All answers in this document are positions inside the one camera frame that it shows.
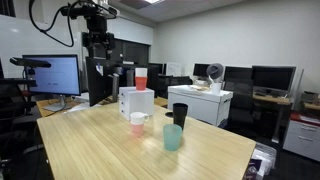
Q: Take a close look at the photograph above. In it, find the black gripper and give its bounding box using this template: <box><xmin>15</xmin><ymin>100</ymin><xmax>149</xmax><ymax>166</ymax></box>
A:
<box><xmin>81</xmin><ymin>14</ymin><xmax>116</xmax><ymax>60</ymax></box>

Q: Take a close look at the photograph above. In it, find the tall white cup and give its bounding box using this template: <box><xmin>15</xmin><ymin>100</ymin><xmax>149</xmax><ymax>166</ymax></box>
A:
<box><xmin>134</xmin><ymin>67</ymin><xmax>148</xmax><ymax>78</ymax></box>

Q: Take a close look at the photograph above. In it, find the orange plastic cup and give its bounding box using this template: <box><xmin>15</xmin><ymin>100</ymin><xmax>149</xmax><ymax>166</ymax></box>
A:
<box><xmin>134</xmin><ymin>75</ymin><xmax>148</xmax><ymax>92</ymax></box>

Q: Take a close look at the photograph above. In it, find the pink plastic cup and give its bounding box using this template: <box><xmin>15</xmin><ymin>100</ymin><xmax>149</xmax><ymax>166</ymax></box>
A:
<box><xmin>130</xmin><ymin>123</ymin><xmax>145</xmax><ymax>138</ymax></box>

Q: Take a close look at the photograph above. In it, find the translucent blue plastic cup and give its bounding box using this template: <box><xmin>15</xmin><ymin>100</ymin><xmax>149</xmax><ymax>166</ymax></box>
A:
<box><xmin>162</xmin><ymin>123</ymin><xmax>183</xmax><ymax>152</ymax></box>

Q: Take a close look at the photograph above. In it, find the black plastic cup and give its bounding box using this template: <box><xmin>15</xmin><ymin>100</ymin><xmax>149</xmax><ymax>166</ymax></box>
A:
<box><xmin>172</xmin><ymin>102</ymin><xmax>189</xmax><ymax>131</ymax></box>

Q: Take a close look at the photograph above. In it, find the lit computer monitor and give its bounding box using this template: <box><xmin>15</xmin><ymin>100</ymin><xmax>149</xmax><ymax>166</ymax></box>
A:
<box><xmin>22</xmin><ymin>54</ymin><xmax>82</xmax><ymax>113</ymax></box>

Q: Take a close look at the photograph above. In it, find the white three-drawer box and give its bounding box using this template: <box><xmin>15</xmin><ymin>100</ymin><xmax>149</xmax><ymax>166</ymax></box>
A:
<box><xmin>118</xmin><ymin>86</ymin><xmax>155</xmax><ymax>122</ymax></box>

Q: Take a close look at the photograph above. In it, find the wooden side desk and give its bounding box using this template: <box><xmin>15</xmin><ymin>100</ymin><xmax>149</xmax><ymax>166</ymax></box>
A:
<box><xmin>35</xmin><ymin>96</ymin><xmax>92</xmax><ymax>118</ymax></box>

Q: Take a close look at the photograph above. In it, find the black computer monitor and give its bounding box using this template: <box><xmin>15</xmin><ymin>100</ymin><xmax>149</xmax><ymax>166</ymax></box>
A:
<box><xmin>192</xmin><ymin>63</ymin><xmax>211</xmax><ymax>79</ymax></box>
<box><xmin>251</xmin><ymin>65</ymin><xmax>297</xmax><ymax>94</ymax></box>
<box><xmin>223</xmin><ymin>65</ymin><xmax>254</xmax><ymax>92</ymax></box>

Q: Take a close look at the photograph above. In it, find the black swivel chair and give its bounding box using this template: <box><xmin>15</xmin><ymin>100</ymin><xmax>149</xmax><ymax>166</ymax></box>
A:
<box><xmin>0</xmin><ymin>78</ymin><xmax>38</xmax><ymax>162</ymax></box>

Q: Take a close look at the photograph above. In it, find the plate with food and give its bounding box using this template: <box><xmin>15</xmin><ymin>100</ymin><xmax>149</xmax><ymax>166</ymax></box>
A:
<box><xmin>189</xmin><ymin>85</ymin><xmax>210</xmax><ymax>92</ymax></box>

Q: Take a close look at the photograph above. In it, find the white cardboard storage box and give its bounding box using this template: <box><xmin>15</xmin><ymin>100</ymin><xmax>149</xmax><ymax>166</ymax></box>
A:
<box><xmin>167</xmin><ymin>84</ymin><xmax>234</xmax><ymax>128</ymax></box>

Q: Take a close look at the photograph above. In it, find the white mug holding utensils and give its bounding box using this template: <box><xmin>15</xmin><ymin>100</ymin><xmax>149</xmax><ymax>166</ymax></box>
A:
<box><xmin>208</xmin><ymin>75</ymin><xmax>223</xmax><ymax>96</ymax></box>

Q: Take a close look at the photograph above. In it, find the black office chair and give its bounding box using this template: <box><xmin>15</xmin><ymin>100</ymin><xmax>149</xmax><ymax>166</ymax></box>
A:
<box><xmin>228</xmin><ymin>79</ymin><xmax>255</xmax><ymax>132</ymax></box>

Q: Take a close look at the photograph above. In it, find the wooden office desk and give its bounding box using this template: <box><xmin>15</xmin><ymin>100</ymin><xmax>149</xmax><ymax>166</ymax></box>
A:
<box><xmin>252</xmin><ymin>93</ymin><xmax>295</xmax><ymax>144</ymax></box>

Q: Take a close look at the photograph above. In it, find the clear plastic bin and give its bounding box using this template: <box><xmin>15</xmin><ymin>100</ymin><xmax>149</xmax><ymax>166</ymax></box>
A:
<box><xmin>250</xmin><ymin>142</ymin><xmax>278</xmax><ymax>178</ymax></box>

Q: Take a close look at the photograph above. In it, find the white filing cabinet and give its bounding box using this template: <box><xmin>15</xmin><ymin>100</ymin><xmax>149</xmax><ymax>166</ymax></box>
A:
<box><xmin>282</xmin><ymin>118</ymin><xmax>320</xmax><ymax>163</ymax></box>

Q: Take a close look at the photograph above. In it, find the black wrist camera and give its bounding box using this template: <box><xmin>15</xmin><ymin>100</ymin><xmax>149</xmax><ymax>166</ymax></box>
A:
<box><xmin>59</xmin><ymin>3</ymin><xmax>102</xmax><ymax>20</ymax></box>

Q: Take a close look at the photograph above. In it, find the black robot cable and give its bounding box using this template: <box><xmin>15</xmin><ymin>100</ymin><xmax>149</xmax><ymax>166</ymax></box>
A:
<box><xmin>28</xmin><ymin>0</ymin><xmax>76</xmax><ymax>48</ymax></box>

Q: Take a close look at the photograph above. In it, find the black camera on stand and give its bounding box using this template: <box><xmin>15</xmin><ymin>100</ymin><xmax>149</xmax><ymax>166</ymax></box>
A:
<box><xmin>9</xmin><ymin>56</ymin><xmax>53</xmax><ymax>76</ymax></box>

